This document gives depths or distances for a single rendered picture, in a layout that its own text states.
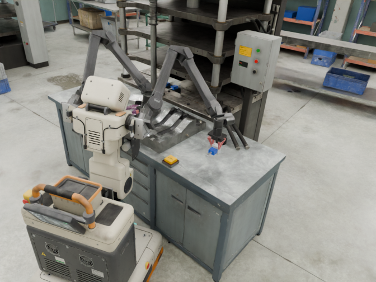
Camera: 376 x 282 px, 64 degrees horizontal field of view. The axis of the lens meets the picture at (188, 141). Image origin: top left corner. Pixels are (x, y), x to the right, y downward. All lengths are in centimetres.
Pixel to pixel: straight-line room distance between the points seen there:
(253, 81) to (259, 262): 138
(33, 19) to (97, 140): 467
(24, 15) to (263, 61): 457
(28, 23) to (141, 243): 474
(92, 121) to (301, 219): 206
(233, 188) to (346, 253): 133
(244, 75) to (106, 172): 132
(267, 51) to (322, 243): 161
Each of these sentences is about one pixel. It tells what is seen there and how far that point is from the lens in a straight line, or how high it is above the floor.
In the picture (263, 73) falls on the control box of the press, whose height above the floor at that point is 122.
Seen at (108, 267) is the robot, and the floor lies 58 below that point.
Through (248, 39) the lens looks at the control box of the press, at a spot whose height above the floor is 144.
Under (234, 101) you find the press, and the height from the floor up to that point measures 79.
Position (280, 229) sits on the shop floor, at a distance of 282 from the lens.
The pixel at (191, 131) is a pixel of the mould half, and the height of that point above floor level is 84.
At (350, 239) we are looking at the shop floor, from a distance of 300.
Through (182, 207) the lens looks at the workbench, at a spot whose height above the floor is 48.
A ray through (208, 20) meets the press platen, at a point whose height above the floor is 151.
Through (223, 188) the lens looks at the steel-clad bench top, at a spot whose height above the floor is 80.
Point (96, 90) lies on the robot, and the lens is 164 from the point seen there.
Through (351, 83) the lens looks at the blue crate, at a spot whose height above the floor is 39.
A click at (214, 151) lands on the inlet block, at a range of 186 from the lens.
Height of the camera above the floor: 197
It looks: 32 degrees down
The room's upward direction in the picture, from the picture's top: 4 degrees clockwise
